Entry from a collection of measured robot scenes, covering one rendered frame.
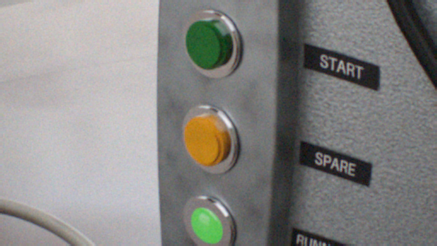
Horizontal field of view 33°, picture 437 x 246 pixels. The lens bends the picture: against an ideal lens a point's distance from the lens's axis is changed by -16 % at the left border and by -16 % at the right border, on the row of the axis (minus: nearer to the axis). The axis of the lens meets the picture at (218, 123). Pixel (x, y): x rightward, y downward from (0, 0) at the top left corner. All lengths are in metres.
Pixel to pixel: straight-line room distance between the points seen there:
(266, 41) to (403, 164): 0.09
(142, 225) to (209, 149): 2.80
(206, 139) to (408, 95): 0.12
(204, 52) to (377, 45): 0.09
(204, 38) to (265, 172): 0.07
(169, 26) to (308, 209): 0.12
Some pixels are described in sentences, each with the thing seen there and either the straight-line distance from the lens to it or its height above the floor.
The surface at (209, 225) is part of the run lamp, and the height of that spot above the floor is 1.35.
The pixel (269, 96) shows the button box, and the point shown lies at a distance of 0.41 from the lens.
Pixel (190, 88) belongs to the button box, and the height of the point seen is 1.42.
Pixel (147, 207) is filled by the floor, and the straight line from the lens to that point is 3.37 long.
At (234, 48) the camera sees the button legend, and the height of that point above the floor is 1.45.
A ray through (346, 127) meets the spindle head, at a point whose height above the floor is 1.42.
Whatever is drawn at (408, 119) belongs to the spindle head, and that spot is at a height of 1.43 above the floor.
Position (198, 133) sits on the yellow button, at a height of 1.40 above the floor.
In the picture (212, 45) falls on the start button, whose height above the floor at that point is 1.45.
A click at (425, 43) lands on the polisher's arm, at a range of 0.35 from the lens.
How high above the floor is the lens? 1.57
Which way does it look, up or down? 22 degrees down
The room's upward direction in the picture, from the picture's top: 1 degrees clockwise
